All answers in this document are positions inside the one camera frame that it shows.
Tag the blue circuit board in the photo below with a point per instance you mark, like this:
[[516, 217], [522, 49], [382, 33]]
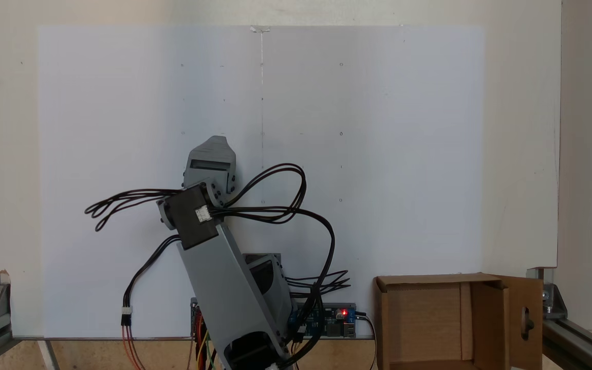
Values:
[[327, 321]]

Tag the white paper sheet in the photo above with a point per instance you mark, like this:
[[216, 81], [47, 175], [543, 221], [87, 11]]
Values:
[[378, 154]]

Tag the brown cardboard box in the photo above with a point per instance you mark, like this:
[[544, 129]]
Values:
[[419, 329]]

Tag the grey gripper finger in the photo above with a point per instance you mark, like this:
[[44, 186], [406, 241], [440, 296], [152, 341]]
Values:
[[216, 146]]

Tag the grey metal bar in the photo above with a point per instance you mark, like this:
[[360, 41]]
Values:
[[50, 354]]

